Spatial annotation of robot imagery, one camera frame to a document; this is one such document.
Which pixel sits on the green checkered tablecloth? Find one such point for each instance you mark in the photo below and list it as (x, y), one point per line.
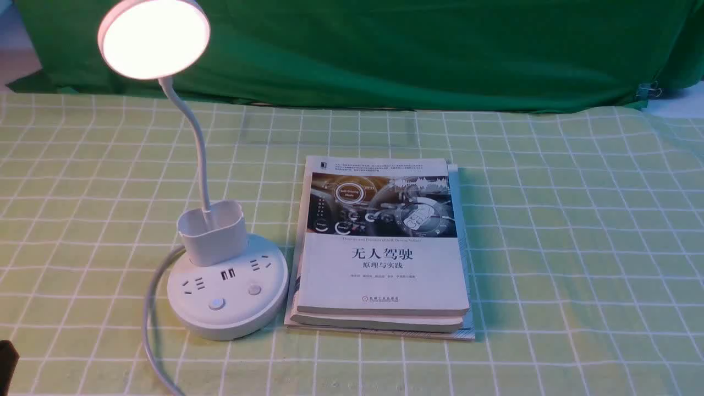
(585, 243)

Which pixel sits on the white top book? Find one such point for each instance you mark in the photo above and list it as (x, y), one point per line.
(379, 264)

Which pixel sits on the bottom thin book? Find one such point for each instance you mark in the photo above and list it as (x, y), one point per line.
(465, 242)

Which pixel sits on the green backdrop cloth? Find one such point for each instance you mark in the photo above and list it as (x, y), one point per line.
(537, 56)

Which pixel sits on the middle book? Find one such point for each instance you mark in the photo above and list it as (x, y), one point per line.
(385, 323)

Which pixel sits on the metal binder clip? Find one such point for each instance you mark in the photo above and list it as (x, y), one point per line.
(648, 91)

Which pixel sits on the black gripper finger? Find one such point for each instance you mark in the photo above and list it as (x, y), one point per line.
(9, 360)

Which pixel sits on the white desk lamp socket base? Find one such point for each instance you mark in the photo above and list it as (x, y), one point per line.
(223, 283)

